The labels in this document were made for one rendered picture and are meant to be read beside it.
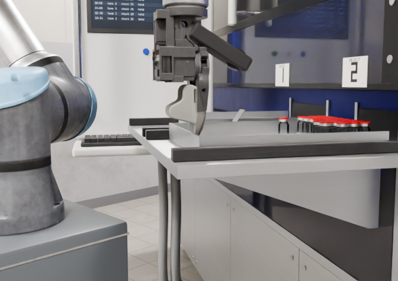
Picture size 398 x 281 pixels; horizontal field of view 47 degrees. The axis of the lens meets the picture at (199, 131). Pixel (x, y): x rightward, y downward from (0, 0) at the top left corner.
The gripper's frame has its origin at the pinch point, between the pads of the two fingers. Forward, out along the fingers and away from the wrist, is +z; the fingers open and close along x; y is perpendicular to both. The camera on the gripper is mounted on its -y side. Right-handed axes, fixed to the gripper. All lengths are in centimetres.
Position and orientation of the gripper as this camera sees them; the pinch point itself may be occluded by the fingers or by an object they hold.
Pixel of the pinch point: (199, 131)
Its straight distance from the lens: 77.6
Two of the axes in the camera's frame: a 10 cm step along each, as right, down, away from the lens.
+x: 2.5, 1.0, -9.6
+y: -9.7, 0.3, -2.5
